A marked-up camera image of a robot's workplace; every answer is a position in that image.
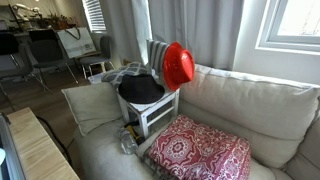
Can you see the dark navy fedora hat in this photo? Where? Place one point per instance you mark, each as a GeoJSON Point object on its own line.
{"type": "Point", "coordinates": [140, 88]}

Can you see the shiny red fedora hat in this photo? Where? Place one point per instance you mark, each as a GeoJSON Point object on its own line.
{"type": "Point", "coordinates": [178, 66]}

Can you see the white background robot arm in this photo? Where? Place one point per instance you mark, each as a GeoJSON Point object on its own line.
{"type": "Point", "coordinates": [25, 11]}

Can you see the small white wooden chair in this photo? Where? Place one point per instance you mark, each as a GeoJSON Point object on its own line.
{"type": "Point", "coordinates": [153, 110]}

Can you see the grey visitor chair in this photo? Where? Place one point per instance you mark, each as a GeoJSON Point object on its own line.
{"type": "Point", "coordinates": [98, 56]}

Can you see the beige fabric sofa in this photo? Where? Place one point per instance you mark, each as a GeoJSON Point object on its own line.
{"type": "Point", "coordinates": [260, 106]}

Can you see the black mesh office chair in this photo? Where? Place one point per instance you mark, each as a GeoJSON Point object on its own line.
{"type": "Point", "coordinates": [10, 56]}

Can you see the grey white striped cloth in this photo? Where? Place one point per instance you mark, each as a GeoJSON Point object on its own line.
{"type": "Point", "coordinates": [156, 53]}

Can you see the grey white lattice pillow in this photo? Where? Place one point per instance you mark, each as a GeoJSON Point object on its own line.
{"type": "Point", "coordinates": [121, 71]}

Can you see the yellow black tool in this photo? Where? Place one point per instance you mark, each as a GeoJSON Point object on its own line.
{"type": "Point", "coordinates": [133, 131]}

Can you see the clear plastic bottle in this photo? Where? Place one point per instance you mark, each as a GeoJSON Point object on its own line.
{"type": "Point", "coordinates": [128, 143]}

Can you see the loose beige cushion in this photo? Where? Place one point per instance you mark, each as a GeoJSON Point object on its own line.
{"type": "Point", "coordinates": [93, 103]}

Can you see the red patterned pillow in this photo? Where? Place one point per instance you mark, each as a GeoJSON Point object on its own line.
{"type": "Point", "coordinates": [200, 150]}

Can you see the white tote bag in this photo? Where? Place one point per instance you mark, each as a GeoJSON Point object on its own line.
{"type": "Point", "coordinates": [76, 41]}

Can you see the white window blinds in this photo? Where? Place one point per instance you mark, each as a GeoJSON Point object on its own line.
{"type": "Point", "coordinates": [95, 16]}

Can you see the potted plant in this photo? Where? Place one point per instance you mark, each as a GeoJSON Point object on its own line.
{"type": "Point", "coordinates": [60, 21]}

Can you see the light wooden table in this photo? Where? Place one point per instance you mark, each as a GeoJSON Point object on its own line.
{"type": "Point", "coordinates": [36, 150]}

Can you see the white framed window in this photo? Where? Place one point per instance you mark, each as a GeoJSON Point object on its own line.
{"type": "Point", "coordinates": [293, 23]}

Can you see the aluminium frame rail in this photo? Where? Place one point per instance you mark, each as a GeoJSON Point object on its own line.
{"type": "Point", "coordinates": [8, 150]}

